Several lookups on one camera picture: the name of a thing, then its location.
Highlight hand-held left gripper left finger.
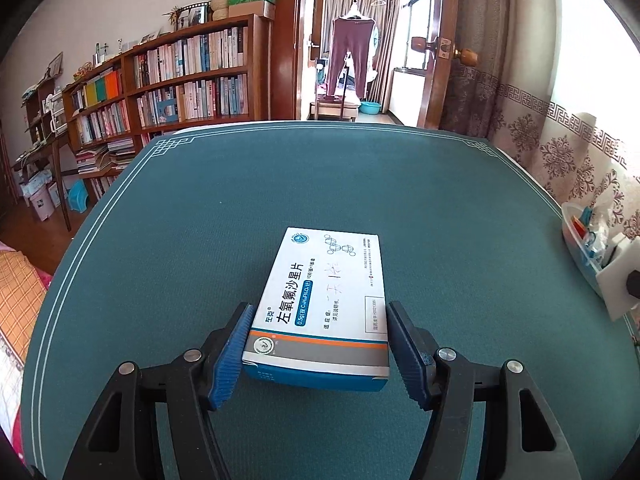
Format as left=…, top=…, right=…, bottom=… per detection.
left=62, top=302, right=256, bottom=480

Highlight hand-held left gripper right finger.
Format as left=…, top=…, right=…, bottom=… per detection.
left=387, top=301, right=583, bottom=480

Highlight clear plastic bowl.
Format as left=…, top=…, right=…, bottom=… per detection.
left=561, top=202, right=626, bottom=301

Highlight white medicine box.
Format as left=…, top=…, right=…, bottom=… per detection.
left=242, top=227, right=391, bottom=393

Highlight patterned curtain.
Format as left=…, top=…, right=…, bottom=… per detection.
left=440, top=0, right=640, bottom=241

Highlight printed bed blanket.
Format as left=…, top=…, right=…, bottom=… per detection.
left=0, top=240, right=53, bottom=451

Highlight blue plastic stool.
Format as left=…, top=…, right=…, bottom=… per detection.
left=67, top=180, right=91, bottom=211

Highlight stack of books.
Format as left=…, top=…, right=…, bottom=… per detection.
left=75, top=137, right=136, bottom=176

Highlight pink bin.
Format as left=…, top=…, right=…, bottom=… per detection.
left=27, top=185, right=56, bottom=221

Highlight wooden chair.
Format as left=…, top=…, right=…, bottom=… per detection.
left=310, top=95, right=358, bottom=122

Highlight wooden side desk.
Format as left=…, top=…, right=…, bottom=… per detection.
left=12, top=135, right=76, bottom=233

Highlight wooden bookshelf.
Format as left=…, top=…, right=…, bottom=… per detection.
left=62, top=14, right=273, bottom=196

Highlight shelved books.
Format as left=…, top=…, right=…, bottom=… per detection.
left=70, top=27, right=250, bottom=143

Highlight dark wooden cabinet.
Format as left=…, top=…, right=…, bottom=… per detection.
left=0, top=120, right=16, bottom=206

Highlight white small appliance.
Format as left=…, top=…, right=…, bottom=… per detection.
left=47, top=92, right=68, bottom=133

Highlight hanging purple pants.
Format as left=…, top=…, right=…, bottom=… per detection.
left=325, top=16, right=378, bottom=98

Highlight small wooden rack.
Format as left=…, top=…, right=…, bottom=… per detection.
left=22, top=77, right=68, bottom=146

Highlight beige balcony curtain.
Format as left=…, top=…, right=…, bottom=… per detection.
left=324, top=0, right=401, bottom=106

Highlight wooden door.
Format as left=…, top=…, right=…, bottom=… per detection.
left=417, top=0, right=461, bottom=128

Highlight balcony window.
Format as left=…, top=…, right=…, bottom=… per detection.
left=400, top=0, right=436, bottom=68

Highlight brown cardboard box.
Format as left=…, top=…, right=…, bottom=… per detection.
left=227, top=1, right=276, bottom=20

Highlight film strip picture frame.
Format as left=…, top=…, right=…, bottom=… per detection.
left=177, top=2, right=208, bottom=28

